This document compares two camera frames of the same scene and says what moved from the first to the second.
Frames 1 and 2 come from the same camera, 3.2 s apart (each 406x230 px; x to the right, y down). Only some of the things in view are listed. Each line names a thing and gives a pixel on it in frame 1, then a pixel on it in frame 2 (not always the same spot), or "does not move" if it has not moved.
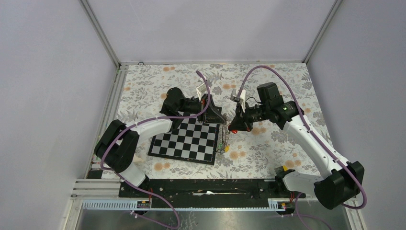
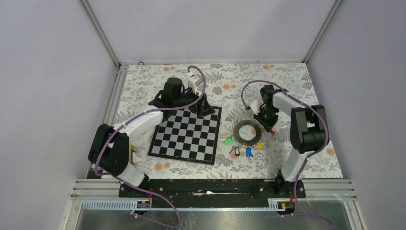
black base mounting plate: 206,192 does not move
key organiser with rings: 225,132 → 242,142
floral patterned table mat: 263,151 does not move
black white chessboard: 191,140 does not move
